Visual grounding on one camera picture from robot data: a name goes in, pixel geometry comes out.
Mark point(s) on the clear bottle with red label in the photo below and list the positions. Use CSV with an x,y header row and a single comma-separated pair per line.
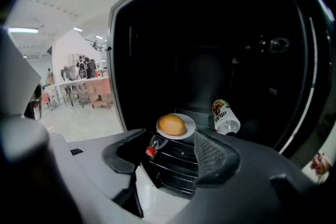
x,y
223,115

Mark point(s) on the golden bread roll food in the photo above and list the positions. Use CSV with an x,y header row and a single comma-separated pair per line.
x,y
172,124

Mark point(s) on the white round plate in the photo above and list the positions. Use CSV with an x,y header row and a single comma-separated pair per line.
x,y
190,126

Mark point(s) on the black fridge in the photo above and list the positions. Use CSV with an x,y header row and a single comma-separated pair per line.
x,y
199,42

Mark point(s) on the clear bottle with red cap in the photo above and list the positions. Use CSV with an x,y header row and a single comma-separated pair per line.
x,y
155,145

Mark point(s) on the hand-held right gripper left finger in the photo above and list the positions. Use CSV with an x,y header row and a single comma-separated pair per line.
x,y
113,158

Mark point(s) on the orange wooden cabinet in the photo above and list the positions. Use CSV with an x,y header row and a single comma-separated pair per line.
x,y
101,89

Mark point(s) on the dark wooden chair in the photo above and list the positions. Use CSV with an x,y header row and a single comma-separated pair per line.
x,y
78,98

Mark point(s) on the white house-shaped partition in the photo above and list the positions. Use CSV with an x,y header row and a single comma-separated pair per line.
x,y
68,47

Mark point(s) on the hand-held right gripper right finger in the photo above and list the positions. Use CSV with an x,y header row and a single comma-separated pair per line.
x,y
215,157

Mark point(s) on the long ceiling light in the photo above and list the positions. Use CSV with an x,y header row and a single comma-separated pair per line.
x,y
23,30

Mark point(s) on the white long table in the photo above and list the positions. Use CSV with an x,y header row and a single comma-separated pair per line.
x,y
63,84

